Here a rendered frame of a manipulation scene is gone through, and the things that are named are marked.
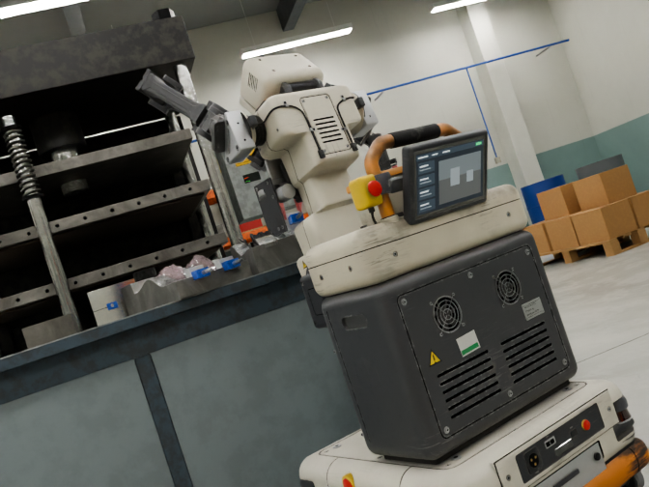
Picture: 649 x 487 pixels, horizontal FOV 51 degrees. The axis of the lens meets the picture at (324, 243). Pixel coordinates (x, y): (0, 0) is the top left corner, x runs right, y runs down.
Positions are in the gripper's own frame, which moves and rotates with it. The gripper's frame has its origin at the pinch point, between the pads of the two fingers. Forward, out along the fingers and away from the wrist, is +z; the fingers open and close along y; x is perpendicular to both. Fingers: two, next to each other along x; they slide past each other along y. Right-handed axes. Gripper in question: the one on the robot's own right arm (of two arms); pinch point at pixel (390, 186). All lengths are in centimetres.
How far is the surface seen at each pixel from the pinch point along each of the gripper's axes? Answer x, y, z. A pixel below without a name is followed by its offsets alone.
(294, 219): 31.4, 31.8, 1.6
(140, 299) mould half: 30, 92, 10
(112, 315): -18, 128, 12
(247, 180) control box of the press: -60, 64, -28
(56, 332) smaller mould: 49, 113, 12
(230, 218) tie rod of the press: -41, 72, -12
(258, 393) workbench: 39, 59, 51
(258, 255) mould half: 30, 47, 9
